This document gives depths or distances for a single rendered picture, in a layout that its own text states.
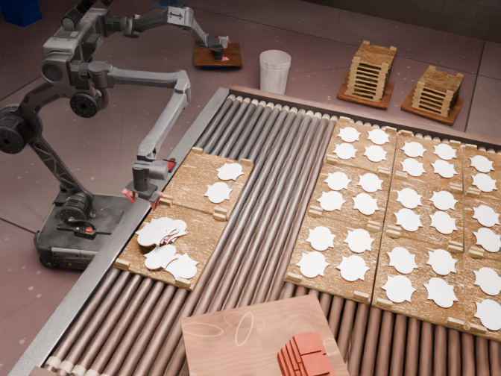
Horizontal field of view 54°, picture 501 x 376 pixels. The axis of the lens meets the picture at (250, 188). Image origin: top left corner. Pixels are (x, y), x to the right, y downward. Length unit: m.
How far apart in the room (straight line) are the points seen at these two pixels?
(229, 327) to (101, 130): 3.03
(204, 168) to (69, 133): 2.21
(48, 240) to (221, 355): 1.80
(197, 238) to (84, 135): 2.49
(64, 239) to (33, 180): 0.97
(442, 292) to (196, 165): 1.29
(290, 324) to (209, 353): 0.30
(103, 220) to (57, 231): 0.28
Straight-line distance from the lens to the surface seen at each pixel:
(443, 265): 2.26
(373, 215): 2.37
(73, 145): 4.38
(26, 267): 3.48
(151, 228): 2.13
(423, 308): 2.09
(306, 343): 1.60
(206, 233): 2.18
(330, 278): 2.07
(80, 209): 3.17
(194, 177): 2.45
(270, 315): 1.80
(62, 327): 2.00
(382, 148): 2.80
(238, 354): 1.71
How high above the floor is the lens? 2.52
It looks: 41 degrees down
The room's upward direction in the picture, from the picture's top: 4 degrees clockwise
